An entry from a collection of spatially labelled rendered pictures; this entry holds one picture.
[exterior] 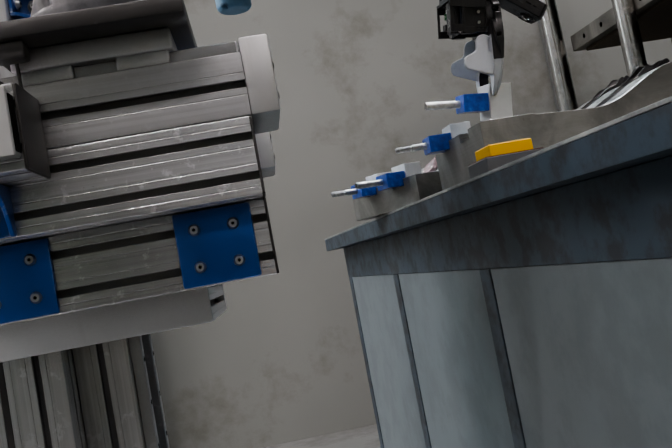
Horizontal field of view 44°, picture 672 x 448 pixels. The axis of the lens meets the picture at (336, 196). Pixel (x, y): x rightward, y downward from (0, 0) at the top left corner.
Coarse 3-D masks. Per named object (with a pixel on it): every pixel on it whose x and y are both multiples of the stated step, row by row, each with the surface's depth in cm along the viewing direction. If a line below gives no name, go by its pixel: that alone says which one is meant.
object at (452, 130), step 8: (448, 128) 142; (456, 128) 142; (464, 128) 142; (432, 136) 141; (440, 136) 141; (448, 136) 142; (416, 144) 143; (424, 144) 142; (432, 144) 141; (440, 144) 141; (448, 144) 141; (400, 152) 142; (424, 152) 145; (432, 152) 142; (440, 152) 144
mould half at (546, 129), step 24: (648, 72) 132; (624, 96) 129; (648, 96) 129; (504, 120) 125; (528, 120) 126; (552, 120) 127; (576, 120) 127; (600, 120) 128; (456, 144) 137; (480, 144) 126; (552, 144) 126; (456, 168) 139
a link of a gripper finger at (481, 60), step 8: (480, 40) 127; (488, 40) 128; (480, 48) 127; (488, 48) 127; (472, 56) 127; (480, 56) 127; (488, 56) 127; (464, 64) 127; (472, 64) 127; (480, 64) 127; (488, 64) 127; (496, 64) 126; (480, 72) 127; (488, 72) 127; (496, 72) 127; (496, 80) 127; (496, 88) 127
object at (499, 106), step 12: (504, 84) 129; (468, 96) 128; (480, 96) 129; (492, 96) 128; (504, 96) 129; (432, 108) 129; (444, 108) 130; (456, 108) 132; (468, 108) 128; (480, 108) 129; (492, 108) 129; (504, 108) 129; (480, 120) 133
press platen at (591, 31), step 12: (636, 0) 225; (648, 0) 220; (660, 0) 220; (612, 12) 238; (636, 12) 228; (588, 24) 253; (600, 24) 247; (612, 24) 240; (576, 36) 262; (588, 36) 255; (600, 36) 251; (576, 48) 263
